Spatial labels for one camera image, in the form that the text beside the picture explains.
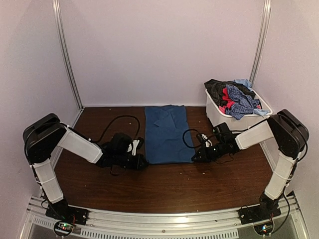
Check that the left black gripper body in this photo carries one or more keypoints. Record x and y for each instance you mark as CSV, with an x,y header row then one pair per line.
x,y
130,165

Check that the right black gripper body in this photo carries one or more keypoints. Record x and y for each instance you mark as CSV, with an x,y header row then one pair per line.
x,y
212,156

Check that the blue polo shirt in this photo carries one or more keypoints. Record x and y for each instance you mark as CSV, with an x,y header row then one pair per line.
x,y
167,140

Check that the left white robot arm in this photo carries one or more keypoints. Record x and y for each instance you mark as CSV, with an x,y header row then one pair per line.
x,y
44,136

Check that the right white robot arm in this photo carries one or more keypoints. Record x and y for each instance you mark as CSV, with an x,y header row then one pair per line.
x,y
283,138

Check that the red garment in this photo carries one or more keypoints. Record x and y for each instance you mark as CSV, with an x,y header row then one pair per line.
x,y
228,99

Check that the blue checkered shirt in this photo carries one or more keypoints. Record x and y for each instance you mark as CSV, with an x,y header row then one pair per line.
x,y
244,104

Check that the black garment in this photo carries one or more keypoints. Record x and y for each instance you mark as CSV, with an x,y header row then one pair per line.
x,y
215,89

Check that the light blue garment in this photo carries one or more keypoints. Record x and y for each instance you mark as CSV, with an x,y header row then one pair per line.
x,y
244,82

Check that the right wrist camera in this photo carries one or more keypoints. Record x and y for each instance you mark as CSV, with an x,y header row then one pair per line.
x,y
204,140

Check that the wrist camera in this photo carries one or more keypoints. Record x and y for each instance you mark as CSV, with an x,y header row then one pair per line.
x,y
135,145
204,140

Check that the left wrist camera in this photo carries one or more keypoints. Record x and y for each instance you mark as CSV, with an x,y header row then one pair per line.
x,y
135,145

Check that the front aluminium rail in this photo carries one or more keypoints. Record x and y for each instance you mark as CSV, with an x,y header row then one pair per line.
x,y
101,224

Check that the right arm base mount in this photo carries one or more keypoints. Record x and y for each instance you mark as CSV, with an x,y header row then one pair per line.
x,y
266,209

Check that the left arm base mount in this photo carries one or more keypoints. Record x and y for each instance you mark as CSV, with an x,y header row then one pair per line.
x,y
64,212

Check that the right aluminium corner post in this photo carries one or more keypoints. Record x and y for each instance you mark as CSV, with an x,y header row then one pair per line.
x,y
265,20

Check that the aluminium corner post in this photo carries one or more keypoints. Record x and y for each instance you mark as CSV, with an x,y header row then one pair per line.
x,y
65,53
265,20

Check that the left aluminium corner post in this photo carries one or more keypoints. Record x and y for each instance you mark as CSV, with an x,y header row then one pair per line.
x,y
65,53

